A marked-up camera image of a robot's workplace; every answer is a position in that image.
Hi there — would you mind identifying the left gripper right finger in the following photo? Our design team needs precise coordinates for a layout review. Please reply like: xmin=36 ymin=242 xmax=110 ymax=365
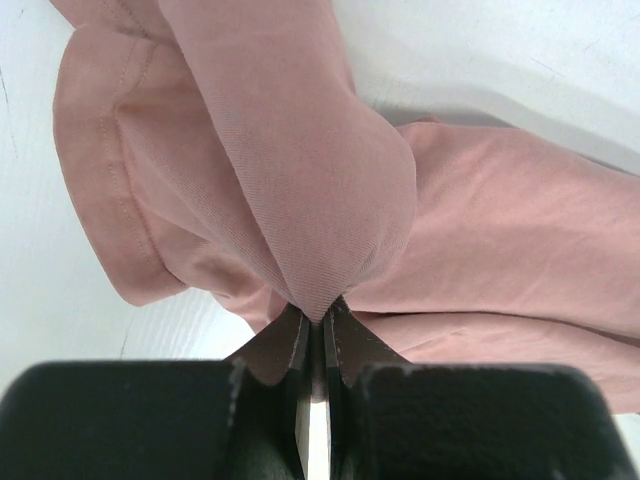
xmin=322 ymin=299 xmax=638 ymax=479

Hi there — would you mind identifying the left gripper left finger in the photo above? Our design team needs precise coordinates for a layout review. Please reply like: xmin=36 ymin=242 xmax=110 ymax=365
xmin=1 ymin=306 xmax=310 ymax=479

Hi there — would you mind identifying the pink t shirt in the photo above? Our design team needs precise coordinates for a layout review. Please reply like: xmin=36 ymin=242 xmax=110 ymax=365
xmin=53 ymin=1 xmax=639 ymax=413

